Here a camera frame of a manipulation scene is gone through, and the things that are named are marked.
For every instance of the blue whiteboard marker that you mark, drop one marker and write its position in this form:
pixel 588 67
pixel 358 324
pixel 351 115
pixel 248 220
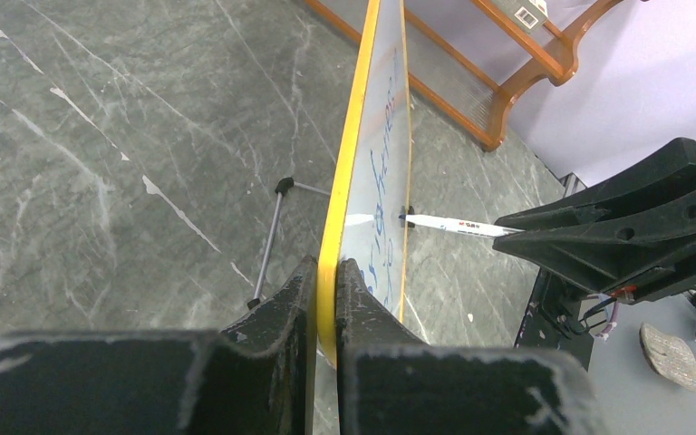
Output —
pixel 459 226

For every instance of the white red box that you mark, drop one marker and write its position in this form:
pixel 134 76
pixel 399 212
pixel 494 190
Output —
pixel 529 15

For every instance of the grey flat stone object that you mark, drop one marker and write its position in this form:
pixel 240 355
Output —
pixel 669 356

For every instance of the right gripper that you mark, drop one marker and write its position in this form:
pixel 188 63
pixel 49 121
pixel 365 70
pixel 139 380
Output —
pixel 632 235

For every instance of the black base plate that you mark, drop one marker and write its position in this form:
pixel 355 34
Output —
pixel 551 319

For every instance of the orange wooden rack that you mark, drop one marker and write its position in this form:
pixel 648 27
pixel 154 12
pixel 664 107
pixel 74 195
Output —
pixel 469 61

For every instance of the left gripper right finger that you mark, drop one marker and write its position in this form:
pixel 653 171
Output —
pixel 390 381

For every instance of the whiteboard wire stand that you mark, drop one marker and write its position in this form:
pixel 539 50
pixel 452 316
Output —
pixel 282 188

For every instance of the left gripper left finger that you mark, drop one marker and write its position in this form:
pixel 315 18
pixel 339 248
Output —
pixel 254 377

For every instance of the yellow framed whiteboard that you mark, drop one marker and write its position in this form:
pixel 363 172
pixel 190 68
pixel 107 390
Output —
pixel 361 267

